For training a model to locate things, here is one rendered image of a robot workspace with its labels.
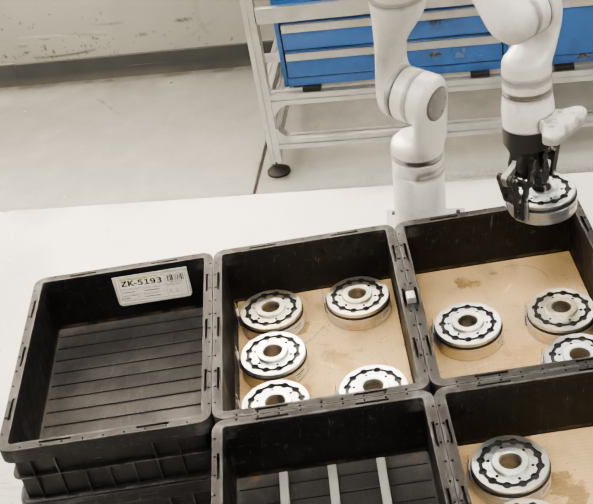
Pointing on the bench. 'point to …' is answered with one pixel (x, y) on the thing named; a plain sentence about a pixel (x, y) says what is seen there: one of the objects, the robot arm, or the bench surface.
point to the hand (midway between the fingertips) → (530, 203)
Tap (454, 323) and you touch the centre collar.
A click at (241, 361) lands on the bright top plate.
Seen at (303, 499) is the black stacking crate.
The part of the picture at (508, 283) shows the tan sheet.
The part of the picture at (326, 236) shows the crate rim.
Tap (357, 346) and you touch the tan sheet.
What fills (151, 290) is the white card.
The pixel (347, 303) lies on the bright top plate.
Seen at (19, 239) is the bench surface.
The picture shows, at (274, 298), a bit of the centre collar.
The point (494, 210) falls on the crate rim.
